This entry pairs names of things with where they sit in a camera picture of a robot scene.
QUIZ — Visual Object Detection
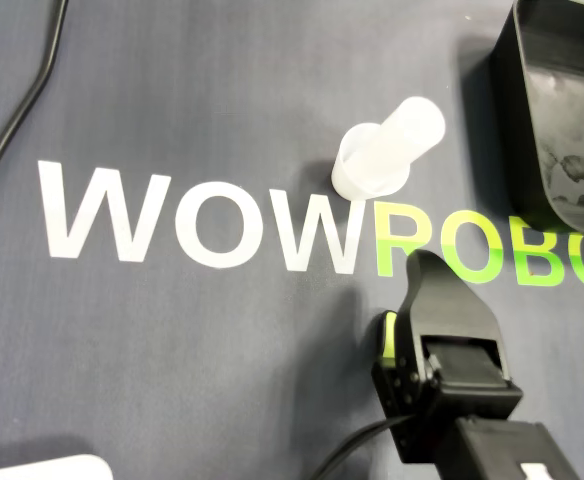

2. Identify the short white plastic cup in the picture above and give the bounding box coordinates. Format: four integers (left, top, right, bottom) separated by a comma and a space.
330, 122, 413, 202

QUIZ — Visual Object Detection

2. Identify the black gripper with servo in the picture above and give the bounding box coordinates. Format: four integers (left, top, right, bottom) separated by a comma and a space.
370, 248, 524, 465

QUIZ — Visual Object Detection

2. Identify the thick black cable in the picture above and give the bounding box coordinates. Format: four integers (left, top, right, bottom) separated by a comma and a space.
0, 0, 71, 214

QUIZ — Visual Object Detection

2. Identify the dark grey WOWROBO mat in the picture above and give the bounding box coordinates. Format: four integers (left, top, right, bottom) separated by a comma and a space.
0, 0, 584, 480

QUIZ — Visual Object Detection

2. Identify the black plastic tray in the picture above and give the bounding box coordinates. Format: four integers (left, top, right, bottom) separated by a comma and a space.
488, 0, 584, 236

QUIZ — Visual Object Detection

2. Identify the thin black gripper servo cable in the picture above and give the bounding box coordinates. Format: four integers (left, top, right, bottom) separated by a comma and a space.
311, 414, 413, 480

